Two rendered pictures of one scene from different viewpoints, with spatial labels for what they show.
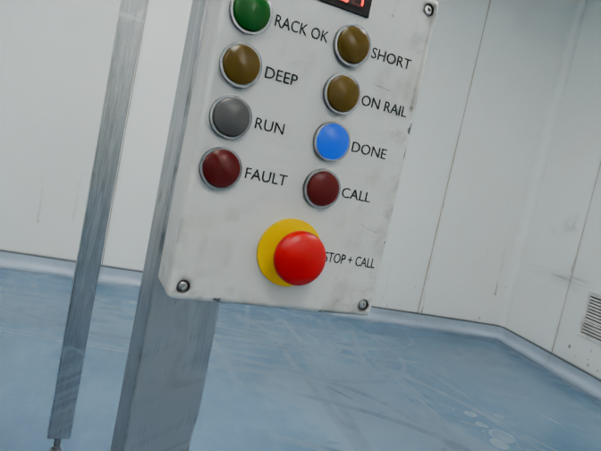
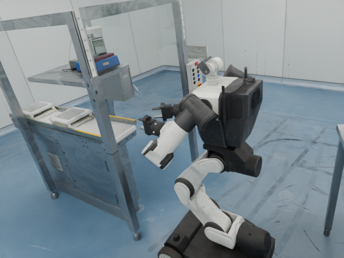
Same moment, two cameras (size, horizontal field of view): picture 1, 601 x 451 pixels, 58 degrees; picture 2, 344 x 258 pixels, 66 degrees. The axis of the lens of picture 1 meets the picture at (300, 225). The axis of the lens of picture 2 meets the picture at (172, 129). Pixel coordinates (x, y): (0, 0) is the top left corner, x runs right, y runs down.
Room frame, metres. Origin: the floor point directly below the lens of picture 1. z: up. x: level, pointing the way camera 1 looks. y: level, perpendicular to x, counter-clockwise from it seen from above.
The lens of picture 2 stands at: (-1.45, 1.30, 1.68)
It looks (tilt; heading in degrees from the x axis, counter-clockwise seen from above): 27 degrees down; 332
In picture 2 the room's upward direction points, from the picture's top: 9 degrees counter-clockwise
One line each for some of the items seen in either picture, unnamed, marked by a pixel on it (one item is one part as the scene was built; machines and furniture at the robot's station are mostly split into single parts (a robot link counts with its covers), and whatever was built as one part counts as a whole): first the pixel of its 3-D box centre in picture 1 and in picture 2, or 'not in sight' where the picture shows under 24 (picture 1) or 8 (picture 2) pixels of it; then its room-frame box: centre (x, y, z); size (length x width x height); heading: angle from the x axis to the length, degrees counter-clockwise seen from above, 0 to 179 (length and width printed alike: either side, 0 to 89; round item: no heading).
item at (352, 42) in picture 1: (353, 45); not in sight; (0.41, -0.01, 1.06); 0.03 x 0.01 x 0.03; 115
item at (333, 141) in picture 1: (333, 141); not in sight; (0.41, -0.01, 0.99); 0.03 x 0.01 x 0.03; 115
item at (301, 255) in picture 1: (292, 254); not in sight; (0.40, 0.00, 0.90); 0.04 x 0.04 x 0.04; 25
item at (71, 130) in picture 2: not in sight; (51, 125); (0.72, 1.24, 0.87); 1.32 x 0.02 x 0.03; 25
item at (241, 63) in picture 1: (241, 64); not in sight; (0.37, 0.06, 1.03); 0.03 x 0.01 x 0.03; 115
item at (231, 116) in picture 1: (231, 116); not in sight; (0.37, 0.06, 0.99); 0.03 x 0.01 x 0.03; 115
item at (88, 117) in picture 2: not in sight; (72, 120); (0.69, 1.07, 0.86); 0.24 x 0.24 x 0.02; 25
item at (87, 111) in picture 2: not in sight; (70, 115); (0.69, 1.07, 0.91); 0.25 x 0.24 x 0.02; 115
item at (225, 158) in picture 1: (221, 168); not in sight; (0.37, 0.06, 0.96); 0.03 x 0.01 x 0.03; 115
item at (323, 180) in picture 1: (323, 189); not in sight; (0.41, -0.01, 0.96); 0.03 x 0.01 x 0.03; 115
